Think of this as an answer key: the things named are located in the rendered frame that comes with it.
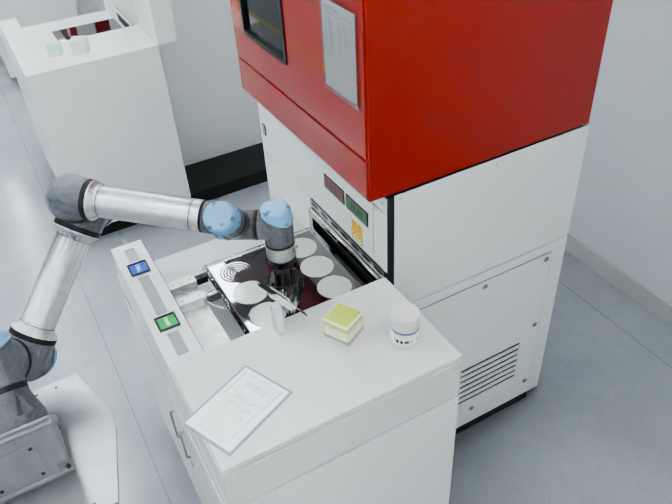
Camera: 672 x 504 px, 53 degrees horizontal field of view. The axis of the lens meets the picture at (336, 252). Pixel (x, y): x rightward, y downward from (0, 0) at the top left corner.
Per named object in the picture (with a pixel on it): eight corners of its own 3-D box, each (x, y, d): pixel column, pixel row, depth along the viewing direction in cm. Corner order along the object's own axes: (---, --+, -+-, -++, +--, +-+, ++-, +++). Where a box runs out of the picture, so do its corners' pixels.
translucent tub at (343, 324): (339, 320, 175) (338, 300, 171) (364, 330, 171) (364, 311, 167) (323, 338, 170) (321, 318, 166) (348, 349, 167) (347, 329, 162)
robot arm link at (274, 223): (259, 196, 167) (293, 196, 166) (264, 232, 174) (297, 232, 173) (253, 215, 161) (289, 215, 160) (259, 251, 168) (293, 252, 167)
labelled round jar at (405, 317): (408, 325, 172) (409, 297, 166) (424, 343, 167) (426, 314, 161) (384, 336, 169) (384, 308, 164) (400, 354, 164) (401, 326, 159)
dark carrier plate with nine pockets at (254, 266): (309, 231, 217) (309, 230, 217) (365, 292, 193) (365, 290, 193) (208, 269, 205) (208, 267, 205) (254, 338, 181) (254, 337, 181)
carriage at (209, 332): (195, 287, 205) (193, 280, 204) (242, 364, 180) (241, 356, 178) (169, 296, 202) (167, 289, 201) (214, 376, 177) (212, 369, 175)
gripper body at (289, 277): (270, 304, 177) (265, 269, 169) (273, 283, 183) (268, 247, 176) (299, 303, 176) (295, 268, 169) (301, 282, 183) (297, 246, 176)
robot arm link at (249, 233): (207, 205, 161) (253, 205, 160) (220, 210, 173) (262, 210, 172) (206, 238, 161) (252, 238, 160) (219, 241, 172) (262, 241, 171)
